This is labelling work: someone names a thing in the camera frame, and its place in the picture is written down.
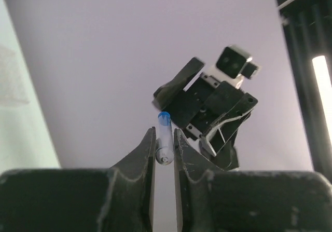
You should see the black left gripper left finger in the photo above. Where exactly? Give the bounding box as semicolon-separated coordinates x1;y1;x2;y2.
1;128;156;231

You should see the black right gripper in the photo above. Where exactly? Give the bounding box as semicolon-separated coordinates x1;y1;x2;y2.
152;57;258;157

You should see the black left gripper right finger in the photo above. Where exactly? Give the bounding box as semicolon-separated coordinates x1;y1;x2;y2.
174;129;331;231

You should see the blue capped small tube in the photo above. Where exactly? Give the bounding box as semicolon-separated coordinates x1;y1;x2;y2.
156;112;174;166

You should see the clear plastic box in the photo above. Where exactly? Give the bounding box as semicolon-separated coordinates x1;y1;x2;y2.
1;45;29;107

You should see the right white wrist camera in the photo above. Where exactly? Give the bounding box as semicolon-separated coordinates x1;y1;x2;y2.
201;45;260;89

